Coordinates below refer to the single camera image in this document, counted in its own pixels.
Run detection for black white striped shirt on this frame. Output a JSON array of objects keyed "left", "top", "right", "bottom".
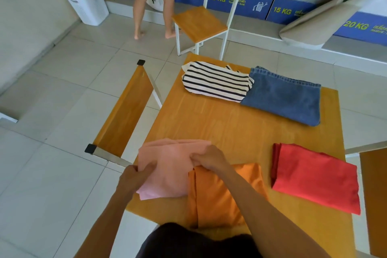
[{"left": 181, "top": 61, "right": 255, "bottom": 103}]

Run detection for pink cloth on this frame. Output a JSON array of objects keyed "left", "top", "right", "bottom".
[{"left": 136, "top": 138, "right": 212, "bottom": 201}]

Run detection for person's right forearm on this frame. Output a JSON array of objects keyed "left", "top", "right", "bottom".
[{"left": 217, "top": 162, "right": 332, "bottom": 258}]

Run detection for person's left hand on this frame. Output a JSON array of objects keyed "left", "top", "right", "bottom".
[{"left": 116, "top": 160, "right": 158, "bottom": 198}]

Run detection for person's right hand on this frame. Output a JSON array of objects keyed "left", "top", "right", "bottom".
[{"left": 189, "top": 145, "right": 232, "bottom": 174}]

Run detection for beige ironing board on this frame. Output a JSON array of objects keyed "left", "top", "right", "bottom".
[{"left": 279, "top": 0, "right": 375, "bottom": 50}]

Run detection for person's left forearm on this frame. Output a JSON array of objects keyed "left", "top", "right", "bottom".
[{"left": 74, "top": 189, "right": 135, "bottom": 258}]

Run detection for blue denim jeans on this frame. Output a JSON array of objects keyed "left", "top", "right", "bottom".
[{"left": 240, "top": 66, "right": 322, "bottom": 127}]

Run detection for wooden chair white frame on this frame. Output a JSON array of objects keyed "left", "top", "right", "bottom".
[
  {"left": 84, "top": 60, "right": 163, "bottom": 168},
  {"left": 171, "top": 0, "right": 249, "bottom": 61},
  {"left": 344, "top": 141, "right": 387, "bottom": 258}
]

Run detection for red cloth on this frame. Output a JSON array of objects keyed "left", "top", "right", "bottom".
[{"left": 270, "top": 143, "right": 361, "bottom": 215}]

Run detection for orange cloth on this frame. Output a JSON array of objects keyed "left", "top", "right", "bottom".
[{"left": 186, "top": 163, "right": 269, "bottom": 230}]

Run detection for white laundry basket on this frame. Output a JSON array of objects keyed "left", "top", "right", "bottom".
[{"left": 63, "top": 0, "right": 109, "bottom": 27}]

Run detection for large silver washing machine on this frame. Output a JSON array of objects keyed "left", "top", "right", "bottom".
[{"left": 332, "top": 0, "right": 387, "bottom": 47}]

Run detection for person's black shirt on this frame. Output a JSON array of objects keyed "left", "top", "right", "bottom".
[{"left": 136, "top": 222, "right": 264, "bottom": 258}]

